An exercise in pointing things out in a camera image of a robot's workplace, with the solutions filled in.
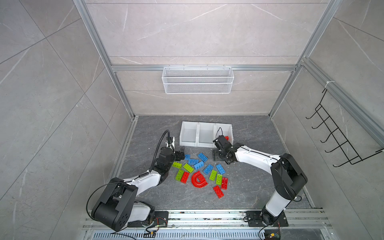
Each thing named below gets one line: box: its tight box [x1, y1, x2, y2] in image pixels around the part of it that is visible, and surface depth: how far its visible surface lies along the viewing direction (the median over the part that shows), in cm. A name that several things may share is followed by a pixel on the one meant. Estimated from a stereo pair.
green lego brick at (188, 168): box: [183, 163, 195, 173], surface depth 92 cm
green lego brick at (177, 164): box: [172, 161, 183, 169], surface depth 92 cm
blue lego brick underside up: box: [203, 164, 214, 175], surface depth 92 cm
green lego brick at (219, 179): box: [216, 173, 223, 186], surface depth 88 cm
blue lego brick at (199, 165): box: [194, 161, 205, 170], surface depth 92 cm
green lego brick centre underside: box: [209, 170, 218, 181], surface depth 90 cm
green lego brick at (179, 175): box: [175, 169, 184, 182], surface depth 89 cm
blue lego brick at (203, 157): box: [197, 152, 209, 163], surface depth 97 cm
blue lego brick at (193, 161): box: [188, 159, 200, 165], surface depth 95 cm
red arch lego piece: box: [191, 170, 208, 188], surface depth 87 cm
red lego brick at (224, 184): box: [221, 177, 228, 190], surface depth 86 cm
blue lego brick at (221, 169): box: [216, 163, 226, 175], surface depth 91 cm
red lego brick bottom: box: [213, 185, 225, 199], surface depth 83 cm
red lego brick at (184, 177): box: [180, 171, 190, 184], surface depth 87 cm
